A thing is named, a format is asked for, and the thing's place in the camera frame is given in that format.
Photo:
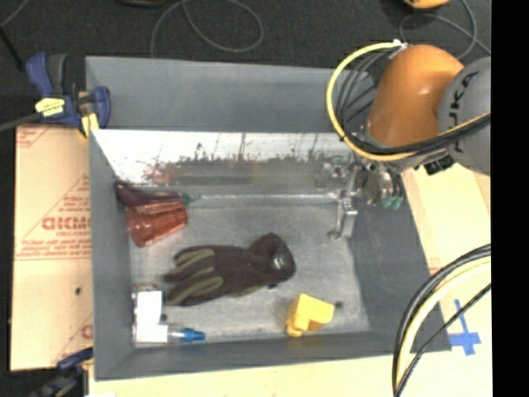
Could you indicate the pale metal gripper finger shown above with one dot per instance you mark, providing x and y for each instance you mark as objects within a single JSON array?
[
  {"x": 351, "y": 223},
  {"x": 340, "y": 217}
]

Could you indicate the yellow plastic block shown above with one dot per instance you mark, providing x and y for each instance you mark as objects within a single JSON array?
[{"x": 310, "y": 312}]

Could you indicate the dark brown glove, olive stripes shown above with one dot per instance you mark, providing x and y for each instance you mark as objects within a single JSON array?
[{"x": 231, "y": 269}]

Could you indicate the grey metal bin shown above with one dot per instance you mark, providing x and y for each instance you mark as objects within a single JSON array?
[{"x": 248, "y": 97}]

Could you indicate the clear orange plastic cup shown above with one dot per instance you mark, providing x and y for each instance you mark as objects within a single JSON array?
[{"x": 157, "y": 221}]

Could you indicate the clear tube with blue cap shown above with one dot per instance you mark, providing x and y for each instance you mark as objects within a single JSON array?
[{"x": 188, "y": 335}]

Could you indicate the white box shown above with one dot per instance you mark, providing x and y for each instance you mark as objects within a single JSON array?
[{"x": 149, "y": 317}]

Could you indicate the brown cardboard board, red print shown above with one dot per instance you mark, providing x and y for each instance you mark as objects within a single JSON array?
[{"x": 45, "y": 205}]

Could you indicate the black cylinder on white bracket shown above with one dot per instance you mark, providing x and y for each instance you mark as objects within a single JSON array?
[{"x": 439, "y": 164}]

